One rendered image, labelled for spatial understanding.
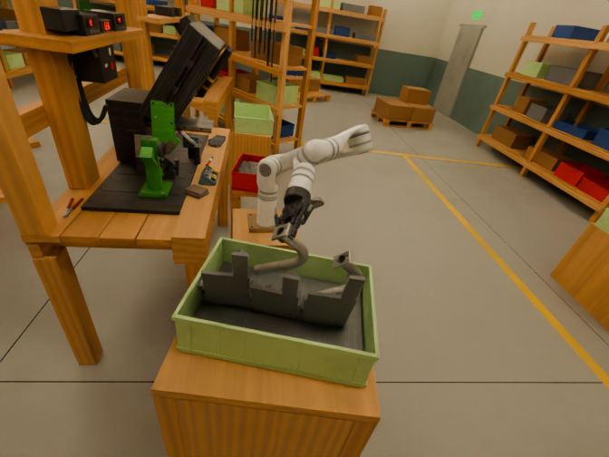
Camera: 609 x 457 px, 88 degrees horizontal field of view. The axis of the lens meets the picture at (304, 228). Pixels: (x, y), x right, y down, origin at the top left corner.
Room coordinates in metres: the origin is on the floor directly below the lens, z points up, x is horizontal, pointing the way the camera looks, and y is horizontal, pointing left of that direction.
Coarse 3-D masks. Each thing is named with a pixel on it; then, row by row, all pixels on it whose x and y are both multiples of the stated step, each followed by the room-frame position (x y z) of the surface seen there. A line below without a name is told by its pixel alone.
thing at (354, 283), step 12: (348, 276) 0.69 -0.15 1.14; (360, 276) 0.70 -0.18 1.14; (348, 288) 0.67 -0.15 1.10; (360, 288) 0.67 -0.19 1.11; (312, 300) 0.70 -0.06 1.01; (324, 300) 0.70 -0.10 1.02; (336, 300) 0.69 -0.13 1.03; (348, 300) 0.69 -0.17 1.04; (300, 312) 0.73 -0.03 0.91; (312, 312) 0.72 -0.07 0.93; (324, 312) 0.72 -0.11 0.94; (336, 312) 0.72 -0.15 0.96; (348, 312) 0.71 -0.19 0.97; (324, 324) 0.74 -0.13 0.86; (336, 324) 0.74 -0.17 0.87
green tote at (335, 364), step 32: (224, 256) 0.99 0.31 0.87; (256, 256) 0.99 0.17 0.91; (288, 256) 0.98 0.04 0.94; (320, 256) 0.99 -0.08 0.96; (192, 288) 0.71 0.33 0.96; (192, 320) 0.59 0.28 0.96; (192, 352) 0.59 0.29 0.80; (224, 352) 0.59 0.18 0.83; (256, 352) 0.58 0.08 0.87; (288, 352) 0.58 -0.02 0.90; (320, 352) 0.58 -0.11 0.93; (352, 352) 0.57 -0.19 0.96; (352, 384) 0.57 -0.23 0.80
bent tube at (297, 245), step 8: (288, 224) 0.68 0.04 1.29; (280, 232) 0.68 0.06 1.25; (272, 240) 0.66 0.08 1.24; (288, 240) 0.66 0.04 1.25; (296, 240) 0.68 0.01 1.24; (296, 248) 0.67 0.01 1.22; (304, 248) 0.69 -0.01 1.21; (304, 256) 0.69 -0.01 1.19; (264, 264) 0.76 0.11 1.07; (272, 264) 0.74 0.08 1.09; (280, 264) 0.73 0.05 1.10; (288, 264) 0.72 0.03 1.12; (296, 264) 0.71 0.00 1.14; (256, 272) 0.75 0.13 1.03; (264, 272) 0.75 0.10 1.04
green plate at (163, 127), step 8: (152, 104) 1.62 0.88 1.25; (160, 104) 1.63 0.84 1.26; (168, 104) 1.64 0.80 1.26; (152, 112) 1.61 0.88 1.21; (160, 112) 1.62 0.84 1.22; (168, 112) 1.63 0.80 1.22; (152, 120) 1.60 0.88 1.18; (160, 120) 1.61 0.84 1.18; (168, 120) 1.62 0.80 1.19; (152, 128) 1.59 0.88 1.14; (160, 128) 1.60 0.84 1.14; (168, 128) 1.61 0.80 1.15; (152, 136) 1.58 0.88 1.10; (160, 136) 1.59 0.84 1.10; (168, 136) 1.60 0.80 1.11
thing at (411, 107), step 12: (408, 96) 7.73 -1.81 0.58; (420, 96) 7.81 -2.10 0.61; (384, 108) 7.36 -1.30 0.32; (396, 108) 7.21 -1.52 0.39; (408, 108) 7.31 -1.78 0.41; (420, 108) 7.40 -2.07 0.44; (432, 108) 7.62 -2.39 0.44; (384, 120) 7.19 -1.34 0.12; (396, 120) 7.24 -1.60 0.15; (408, 120) 7.34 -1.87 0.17; (420, 120) 7.43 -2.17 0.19; (432, 120) 7.51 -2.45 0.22
